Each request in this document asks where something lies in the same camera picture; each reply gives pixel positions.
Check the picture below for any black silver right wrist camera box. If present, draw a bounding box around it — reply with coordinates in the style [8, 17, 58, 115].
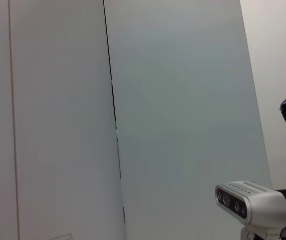
[214, 180, 286, 240]

